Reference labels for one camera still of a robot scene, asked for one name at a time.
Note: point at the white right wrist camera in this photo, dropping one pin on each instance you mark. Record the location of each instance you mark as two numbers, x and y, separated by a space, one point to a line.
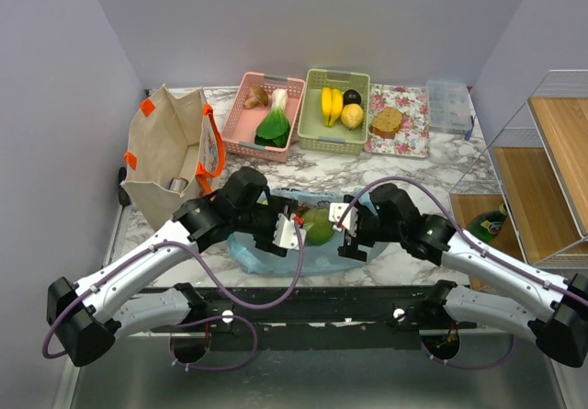
343 217

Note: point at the floral rectangular tray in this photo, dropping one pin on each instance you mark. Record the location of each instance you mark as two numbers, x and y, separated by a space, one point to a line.
412 140

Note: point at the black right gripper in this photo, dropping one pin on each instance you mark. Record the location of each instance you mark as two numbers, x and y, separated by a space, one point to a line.
352 251

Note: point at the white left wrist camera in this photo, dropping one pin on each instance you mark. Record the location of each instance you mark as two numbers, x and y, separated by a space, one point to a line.
288 233

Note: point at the green bok choy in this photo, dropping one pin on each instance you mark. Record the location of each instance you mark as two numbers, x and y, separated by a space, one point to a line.
274 129

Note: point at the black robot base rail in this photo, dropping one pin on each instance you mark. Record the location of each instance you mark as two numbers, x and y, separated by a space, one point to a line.
319 318

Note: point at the silver metal can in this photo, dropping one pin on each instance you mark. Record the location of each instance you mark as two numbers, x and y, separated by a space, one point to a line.
178 184

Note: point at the pink plastic basket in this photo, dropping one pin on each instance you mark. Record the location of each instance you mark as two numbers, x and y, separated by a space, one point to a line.
240 126

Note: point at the yellow banana bunch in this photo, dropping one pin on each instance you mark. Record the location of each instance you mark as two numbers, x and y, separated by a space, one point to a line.
332 105

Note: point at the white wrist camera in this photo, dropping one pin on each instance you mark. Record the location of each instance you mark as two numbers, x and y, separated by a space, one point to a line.
343 217
288 233

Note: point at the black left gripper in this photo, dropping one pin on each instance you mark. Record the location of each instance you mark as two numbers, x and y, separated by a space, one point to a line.
277 207

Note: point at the light blue plastic grocery bag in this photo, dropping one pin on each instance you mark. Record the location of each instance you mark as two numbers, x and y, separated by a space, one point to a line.
318 259

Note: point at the white wire wooden shelf rack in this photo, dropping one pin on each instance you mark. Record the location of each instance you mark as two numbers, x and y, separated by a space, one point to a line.
536 167

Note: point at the dark purple plum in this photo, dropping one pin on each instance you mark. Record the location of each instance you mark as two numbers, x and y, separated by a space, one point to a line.
351 96

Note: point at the green cabbage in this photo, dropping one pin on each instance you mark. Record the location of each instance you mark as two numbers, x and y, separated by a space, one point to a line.
318 228

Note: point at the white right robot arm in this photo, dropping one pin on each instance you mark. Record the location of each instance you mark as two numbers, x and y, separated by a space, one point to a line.
545 308

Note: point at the clear plastic organizer box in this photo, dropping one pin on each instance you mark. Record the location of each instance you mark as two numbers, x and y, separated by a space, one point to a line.
448 106

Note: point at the beige canvas tote bag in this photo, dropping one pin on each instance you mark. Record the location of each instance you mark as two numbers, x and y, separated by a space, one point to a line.
173 134

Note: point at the brown mushroom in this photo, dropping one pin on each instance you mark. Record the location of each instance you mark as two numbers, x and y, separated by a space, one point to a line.
257 97

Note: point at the brown bread slice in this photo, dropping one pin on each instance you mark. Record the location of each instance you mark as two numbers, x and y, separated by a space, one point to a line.
387 123

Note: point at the green glass bottle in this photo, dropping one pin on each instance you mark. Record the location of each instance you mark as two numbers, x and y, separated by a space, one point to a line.
486 226

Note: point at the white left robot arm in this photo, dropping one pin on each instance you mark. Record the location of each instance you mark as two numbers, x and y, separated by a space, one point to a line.
87 316

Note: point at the yellow pear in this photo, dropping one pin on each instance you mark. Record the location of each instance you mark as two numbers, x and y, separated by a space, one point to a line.
352 116

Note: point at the green plastic basket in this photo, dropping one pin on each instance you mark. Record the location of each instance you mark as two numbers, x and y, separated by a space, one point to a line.
313 134

